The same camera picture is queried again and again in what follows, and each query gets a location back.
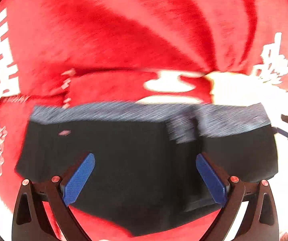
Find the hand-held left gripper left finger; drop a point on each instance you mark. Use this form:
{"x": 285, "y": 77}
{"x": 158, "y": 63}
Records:
{"x": 77, "y": 180}

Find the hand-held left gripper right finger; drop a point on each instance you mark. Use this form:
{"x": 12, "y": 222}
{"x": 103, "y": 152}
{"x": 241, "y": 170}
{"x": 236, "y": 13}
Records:
{"x": 212, "y": 180}

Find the black pants with blue stripe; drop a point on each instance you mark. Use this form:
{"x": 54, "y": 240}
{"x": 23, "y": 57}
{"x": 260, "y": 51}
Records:
{"x": 123, "y": 155}

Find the red printed blanket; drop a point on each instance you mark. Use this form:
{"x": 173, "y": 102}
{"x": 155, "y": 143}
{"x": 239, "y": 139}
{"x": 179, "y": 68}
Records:
{"x": 123, "y": 35}

